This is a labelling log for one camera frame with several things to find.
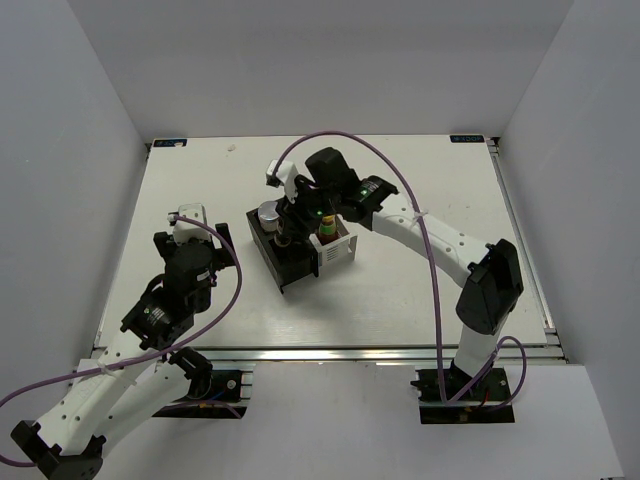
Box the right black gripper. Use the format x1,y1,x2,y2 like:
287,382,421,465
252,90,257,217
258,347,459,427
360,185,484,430
276,178,339,241

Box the spice jar with brown label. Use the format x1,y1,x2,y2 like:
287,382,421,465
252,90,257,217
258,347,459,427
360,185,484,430
274,234,291,248

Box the silver lid spice jar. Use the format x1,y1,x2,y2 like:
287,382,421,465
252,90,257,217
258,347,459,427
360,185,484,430
257,200,279,233

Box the red sauce bottle green label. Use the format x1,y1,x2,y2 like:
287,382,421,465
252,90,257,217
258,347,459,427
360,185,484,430
316,215,339,245

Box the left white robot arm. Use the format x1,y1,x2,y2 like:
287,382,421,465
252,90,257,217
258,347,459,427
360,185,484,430
11,203,240,479

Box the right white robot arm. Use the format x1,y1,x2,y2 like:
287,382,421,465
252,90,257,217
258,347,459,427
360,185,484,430
266,147,524,399

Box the black slotted organizer box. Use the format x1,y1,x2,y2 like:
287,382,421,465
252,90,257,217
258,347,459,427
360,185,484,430
246,207,319,293

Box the white slotted organizer box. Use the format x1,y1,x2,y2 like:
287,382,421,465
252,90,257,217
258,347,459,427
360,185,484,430
309,216,358,274

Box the left blue table sticker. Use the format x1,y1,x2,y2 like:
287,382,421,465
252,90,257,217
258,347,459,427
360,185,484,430
152,138,188,148

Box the blue table sticker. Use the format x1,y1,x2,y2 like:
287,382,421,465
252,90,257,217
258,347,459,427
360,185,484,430
152,138,188,148
449,134,485,143

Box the right blue table sticker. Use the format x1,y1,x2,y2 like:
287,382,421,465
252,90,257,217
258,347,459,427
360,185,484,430
449,134,485,143

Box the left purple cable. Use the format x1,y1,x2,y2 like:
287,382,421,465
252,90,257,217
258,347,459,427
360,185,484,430
0,215,244,469

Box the purple cable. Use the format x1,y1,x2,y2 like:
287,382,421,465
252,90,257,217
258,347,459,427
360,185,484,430
0,215,244,469
275,130,527,412

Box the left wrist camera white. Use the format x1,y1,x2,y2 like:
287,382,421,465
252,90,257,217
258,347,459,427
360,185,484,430
167,203,211,245

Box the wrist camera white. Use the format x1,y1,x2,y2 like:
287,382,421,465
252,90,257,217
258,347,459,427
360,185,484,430
167,203,211,245
265,160,299,203

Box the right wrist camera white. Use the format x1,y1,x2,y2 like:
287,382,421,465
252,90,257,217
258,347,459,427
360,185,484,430
265,160,299,203

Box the aluminium front rail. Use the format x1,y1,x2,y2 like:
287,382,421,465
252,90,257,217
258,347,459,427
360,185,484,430
197,342,566,364

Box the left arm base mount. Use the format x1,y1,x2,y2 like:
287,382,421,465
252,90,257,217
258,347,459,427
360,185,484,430
154,363,254,420

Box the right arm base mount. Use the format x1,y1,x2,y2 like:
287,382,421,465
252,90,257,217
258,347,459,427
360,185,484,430
407,367,516,425

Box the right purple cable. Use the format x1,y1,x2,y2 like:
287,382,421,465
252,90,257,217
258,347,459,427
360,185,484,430
275,130,527,412

